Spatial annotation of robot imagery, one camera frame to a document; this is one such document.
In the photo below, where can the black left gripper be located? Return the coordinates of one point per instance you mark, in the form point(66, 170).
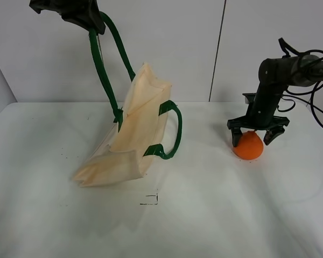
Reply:
point(83, 13)

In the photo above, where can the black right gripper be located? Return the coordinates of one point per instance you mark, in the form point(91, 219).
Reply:
point(260, 114)

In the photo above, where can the orange fruit with stem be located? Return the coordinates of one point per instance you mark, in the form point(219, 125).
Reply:
point(249, 147)

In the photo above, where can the white linen bag green handles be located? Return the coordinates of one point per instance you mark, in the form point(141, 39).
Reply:
point(129, 148)

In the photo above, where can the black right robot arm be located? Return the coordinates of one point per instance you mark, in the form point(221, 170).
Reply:
point(275, 76)

